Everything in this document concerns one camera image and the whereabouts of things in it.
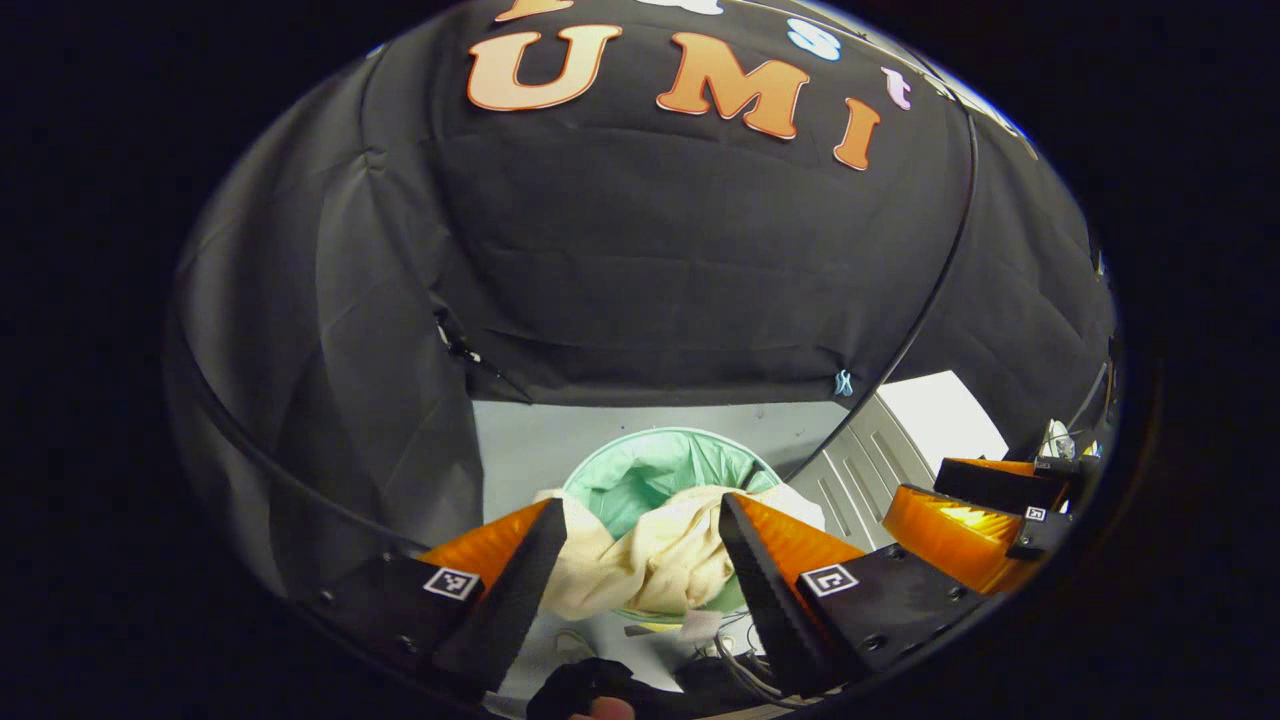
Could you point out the blue clip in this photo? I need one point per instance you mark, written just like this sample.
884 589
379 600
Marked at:
844 383

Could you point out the black backdrop cloth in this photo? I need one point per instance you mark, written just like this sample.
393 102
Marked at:
650 250

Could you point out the dark cloth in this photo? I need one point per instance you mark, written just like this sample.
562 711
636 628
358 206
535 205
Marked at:
570 690

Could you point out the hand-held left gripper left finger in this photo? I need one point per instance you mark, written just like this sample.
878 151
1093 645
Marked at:
520 590

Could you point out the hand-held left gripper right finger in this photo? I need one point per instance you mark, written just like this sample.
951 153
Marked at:
765 590

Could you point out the green laundry hamper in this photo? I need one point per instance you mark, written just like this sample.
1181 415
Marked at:
650 470

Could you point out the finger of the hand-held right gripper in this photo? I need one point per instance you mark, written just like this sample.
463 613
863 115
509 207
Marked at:
950 535
1000 485

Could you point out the cream button shirt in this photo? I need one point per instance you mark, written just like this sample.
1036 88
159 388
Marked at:
650 570

